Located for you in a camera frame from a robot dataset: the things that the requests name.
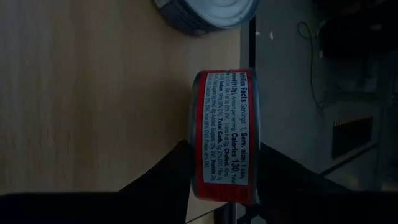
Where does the looped black floor cable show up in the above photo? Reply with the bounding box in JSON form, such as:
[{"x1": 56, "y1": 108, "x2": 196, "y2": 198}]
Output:
[{"x1": 297, "y1": 21, "x2": 327, "y2": 119}]

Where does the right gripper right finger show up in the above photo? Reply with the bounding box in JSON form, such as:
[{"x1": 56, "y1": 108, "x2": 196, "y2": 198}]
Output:
[{"x1": 259, "y1": 142, "x2": 348, "y2": 224}]

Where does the wooden shelf with black frame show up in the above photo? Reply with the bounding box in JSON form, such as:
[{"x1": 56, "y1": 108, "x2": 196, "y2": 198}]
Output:
[{"x1": 0, "y1": 0, "x2": 249, "y2": 224}]

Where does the dark floor mat striped edge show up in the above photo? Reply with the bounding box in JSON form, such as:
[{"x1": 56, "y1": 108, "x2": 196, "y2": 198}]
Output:
[{"x1": 331, "y1": 116, "x2": 374, "y2": 160}]

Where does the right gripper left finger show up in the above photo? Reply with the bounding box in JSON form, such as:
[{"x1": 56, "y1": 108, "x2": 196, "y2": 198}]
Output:
[{"x1": 119, "y1": 139, "x2": 192, "y2": 224}]

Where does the dark blue label can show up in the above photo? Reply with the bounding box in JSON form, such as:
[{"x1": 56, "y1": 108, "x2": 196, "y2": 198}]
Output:
[{"x1": 152, "y1": 0, "x2": 261, "y2": 37}]

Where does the red can nutrition facts label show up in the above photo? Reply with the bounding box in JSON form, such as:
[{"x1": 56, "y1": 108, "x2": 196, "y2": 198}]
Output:
[{"x1": 188, "y1": 68, "x2": 261, "y2": 206}]

